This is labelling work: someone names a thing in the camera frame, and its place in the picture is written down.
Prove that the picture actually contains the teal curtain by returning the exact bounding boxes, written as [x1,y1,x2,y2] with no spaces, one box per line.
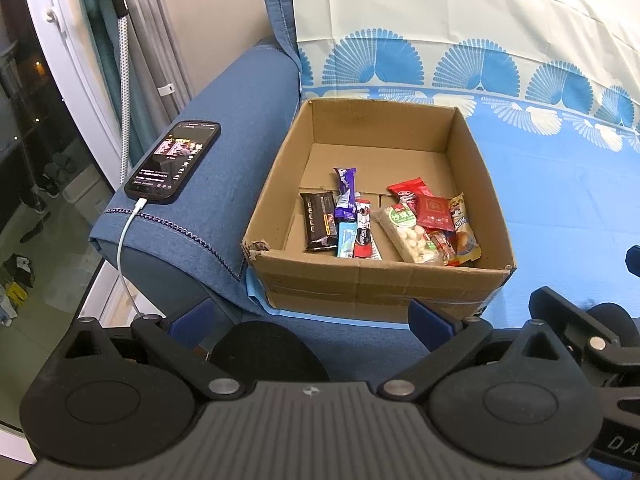
[75,0,126,126]

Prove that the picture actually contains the red square snack packet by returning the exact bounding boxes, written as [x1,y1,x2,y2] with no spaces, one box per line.
[415,194,456,232]

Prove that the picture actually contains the clear bag white candies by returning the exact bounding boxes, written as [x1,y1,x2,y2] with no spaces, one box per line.
[375,205,443,266]

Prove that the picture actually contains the light blue snack bar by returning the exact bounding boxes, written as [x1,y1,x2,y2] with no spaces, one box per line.
[336,221,357,259]

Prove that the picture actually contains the black chocolate bar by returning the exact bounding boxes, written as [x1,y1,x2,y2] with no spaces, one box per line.
[300,191,340,253]

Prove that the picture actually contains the black round object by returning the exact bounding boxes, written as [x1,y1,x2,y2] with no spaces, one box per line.
[209,320,331,385]

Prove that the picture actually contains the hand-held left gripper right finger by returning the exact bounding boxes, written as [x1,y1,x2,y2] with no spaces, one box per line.
[376,299,572,402]

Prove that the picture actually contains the blue sofa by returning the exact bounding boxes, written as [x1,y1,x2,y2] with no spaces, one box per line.
[89,0,436,386]

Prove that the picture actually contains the black smartphone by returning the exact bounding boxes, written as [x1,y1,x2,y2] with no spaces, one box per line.
[123,120,222,206]

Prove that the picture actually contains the dark shoe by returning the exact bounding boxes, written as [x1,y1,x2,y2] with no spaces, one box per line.
[19,191,48,216]
[39,172,63,200]

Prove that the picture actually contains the grey curtain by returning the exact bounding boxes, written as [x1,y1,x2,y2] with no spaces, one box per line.
[120,0,193,161]

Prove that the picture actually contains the red wafer packet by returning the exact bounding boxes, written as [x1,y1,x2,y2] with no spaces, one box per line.
[386,176,433,211]

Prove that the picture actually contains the yellow white snack packet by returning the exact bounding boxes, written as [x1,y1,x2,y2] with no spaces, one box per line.
[447,192,482,267]

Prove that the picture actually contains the white window frame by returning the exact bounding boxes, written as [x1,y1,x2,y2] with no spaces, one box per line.
[17,0,126,196]

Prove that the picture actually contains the white charging cable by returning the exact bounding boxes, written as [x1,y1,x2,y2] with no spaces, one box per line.
[116,197,148,318]

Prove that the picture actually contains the purple candy bar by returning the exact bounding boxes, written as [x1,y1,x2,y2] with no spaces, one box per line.
[333,167,359,223]

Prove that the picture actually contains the yellow black cloth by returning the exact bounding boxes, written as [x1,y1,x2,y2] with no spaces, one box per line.
[2,280,28,308]

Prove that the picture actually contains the red black white stick packet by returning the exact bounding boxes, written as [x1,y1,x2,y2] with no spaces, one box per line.
[352,200,383,262]

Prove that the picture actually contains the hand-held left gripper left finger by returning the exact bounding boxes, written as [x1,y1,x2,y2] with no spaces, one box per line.
[52,300,248,402]

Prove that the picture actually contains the cardboard box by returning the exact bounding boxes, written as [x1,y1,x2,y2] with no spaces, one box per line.
[241,97,517,325]

